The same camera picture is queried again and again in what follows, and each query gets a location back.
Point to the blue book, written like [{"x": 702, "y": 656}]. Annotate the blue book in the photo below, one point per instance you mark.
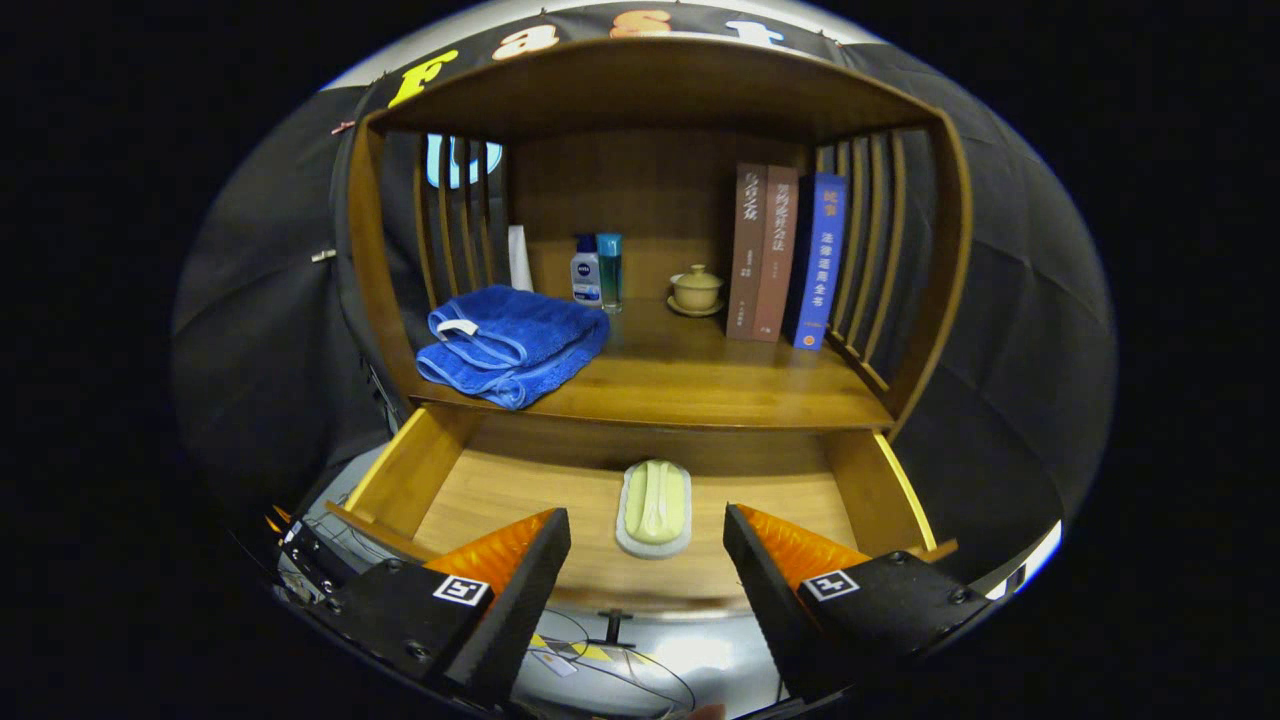
[{"x": 822, "y": 260}]

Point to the white and blue lotion bottle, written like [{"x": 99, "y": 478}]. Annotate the white and blue lotion bottle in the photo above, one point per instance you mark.
[{"x": 585, "y": 280}]

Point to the black backdrop cloth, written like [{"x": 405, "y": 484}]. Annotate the black backdrop cloth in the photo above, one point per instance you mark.
[{"x": 1000, "y": 300}]

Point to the brown wooden cabinet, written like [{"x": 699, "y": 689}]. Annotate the brown wooden cabinet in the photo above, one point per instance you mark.
[{"x": 650, "y": 190}]

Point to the beige lidded teacup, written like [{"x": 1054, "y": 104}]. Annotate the beige lidded teacup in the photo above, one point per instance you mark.
[{"x": 696, "y": 288}]

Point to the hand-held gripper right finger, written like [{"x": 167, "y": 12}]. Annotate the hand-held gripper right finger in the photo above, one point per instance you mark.
[{"x": 770, "y": 600}]

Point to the wooden drawer with black knob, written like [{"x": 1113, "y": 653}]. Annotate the wooden drawer with black knob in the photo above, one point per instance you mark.
[{"x": 520, "y": 500}]

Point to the beige saucer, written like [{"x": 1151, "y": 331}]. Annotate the beige saucer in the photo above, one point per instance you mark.
[{"x": 695, "y": 311}]

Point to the teal bottle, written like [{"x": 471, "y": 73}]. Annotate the teal bottle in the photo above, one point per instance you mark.
[{"x": 609, "y": 270}]

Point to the wooden countertop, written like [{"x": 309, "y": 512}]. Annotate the wooden countertop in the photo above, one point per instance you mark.
[{"x": 700, "y": 370}]

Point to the reddish brown book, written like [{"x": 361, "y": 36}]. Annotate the reddish brown book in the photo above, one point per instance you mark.
[{"x": 778, "y": 250}]

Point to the dark brown book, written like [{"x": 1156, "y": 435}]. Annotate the dark brown book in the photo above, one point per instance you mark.
[{"x": 745, "y": 250}]

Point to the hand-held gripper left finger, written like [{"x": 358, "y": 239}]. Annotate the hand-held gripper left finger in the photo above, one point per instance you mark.
[{"x": 520, "y": 600}]

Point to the folded blue towel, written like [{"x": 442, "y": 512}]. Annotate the folded blue towel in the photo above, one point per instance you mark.
[{"x": 510, "y": 340}]

